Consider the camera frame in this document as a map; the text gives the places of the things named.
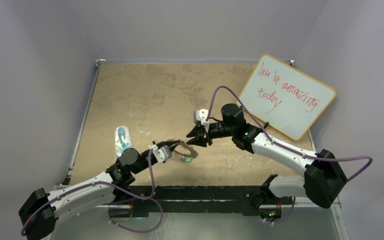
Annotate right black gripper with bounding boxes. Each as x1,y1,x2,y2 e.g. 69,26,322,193
187,121,236,148

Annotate silver disc with keyrings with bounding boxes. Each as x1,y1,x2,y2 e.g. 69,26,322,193
170,138,199,163

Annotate key with green tag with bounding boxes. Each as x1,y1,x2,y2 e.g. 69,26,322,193
185,157,193,163

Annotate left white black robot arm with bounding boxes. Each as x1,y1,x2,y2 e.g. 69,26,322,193
18,139,180,240

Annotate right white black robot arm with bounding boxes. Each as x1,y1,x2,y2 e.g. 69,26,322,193
187,103,348,209

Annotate whiteboard with red writing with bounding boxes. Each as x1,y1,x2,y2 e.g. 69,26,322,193
239,54,337,140

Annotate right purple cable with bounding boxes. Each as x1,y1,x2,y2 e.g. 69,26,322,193
206,86,374,224

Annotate purple cable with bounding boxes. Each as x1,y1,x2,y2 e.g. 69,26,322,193
20,149,165,237
206,86,374,224

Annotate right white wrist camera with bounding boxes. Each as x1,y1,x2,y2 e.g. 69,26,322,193
193,108,210,132

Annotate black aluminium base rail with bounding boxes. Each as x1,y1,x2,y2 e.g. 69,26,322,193
97,184,294,220

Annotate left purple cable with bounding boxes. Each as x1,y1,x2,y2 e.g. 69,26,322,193
20,149,165,237

